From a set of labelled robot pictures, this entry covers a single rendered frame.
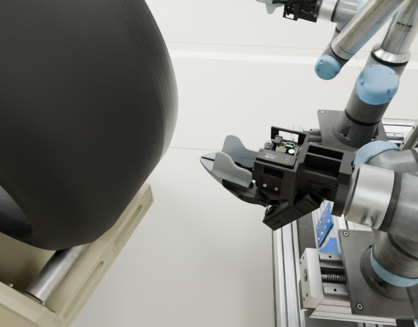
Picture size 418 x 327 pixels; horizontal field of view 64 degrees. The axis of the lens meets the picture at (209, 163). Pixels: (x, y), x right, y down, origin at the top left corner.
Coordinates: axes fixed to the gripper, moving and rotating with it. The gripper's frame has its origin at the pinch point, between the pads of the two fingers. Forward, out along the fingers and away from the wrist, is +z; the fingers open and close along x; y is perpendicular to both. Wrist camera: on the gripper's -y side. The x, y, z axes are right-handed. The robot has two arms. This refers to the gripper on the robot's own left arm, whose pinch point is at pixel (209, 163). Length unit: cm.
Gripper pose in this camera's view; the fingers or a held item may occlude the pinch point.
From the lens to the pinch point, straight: 51.3
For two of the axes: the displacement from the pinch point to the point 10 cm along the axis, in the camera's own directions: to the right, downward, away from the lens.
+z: -9.0, -2.4, 3.6
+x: -4.2, 7.0, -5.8
